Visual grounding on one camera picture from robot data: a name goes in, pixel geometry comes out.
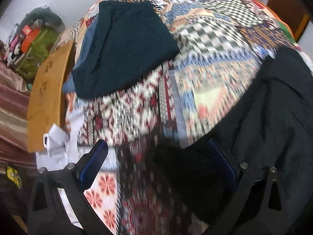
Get wooden lap desk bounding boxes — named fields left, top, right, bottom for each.
left=26, top=39, right=76, bottom=152

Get patchwork printed blanket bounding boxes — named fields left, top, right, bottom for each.
left=65, top=0, right=313, bottom=235

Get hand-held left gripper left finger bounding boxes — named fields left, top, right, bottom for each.
left=27, top=139, right=115, bottom=235

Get folded blue denim garment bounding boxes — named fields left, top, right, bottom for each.
left=62, top=12, right=103, bottom=95

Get orange box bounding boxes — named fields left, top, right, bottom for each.
left=21, top=28, right=41, bottom=53

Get folded dark teal garment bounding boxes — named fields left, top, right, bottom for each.
left=72, top=0, right=180, bottom=98

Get white cloth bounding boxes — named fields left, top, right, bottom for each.
left=37, top=113, right=84, bottom=172

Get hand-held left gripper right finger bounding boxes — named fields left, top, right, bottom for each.
left=208, top=139, right=286, bottom=235

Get pile of mixed clothes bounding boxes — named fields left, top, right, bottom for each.
left=4, top=22, right=32, bottom=66

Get black pants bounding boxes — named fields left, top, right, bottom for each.
left=152, top=46, right=313, bottom=235

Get striped pink curtain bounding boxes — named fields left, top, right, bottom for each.
left=0, top=59, right=37, bottom=167

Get green patterned storage box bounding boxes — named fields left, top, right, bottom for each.
left=15, top=28, right=61, bottom=85

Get yellow printed bag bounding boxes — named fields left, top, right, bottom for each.
left=6, top=166, right=23, bottom=189

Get grey long pillow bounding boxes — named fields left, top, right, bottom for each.
left=21, top=6, right=65, bottom=33

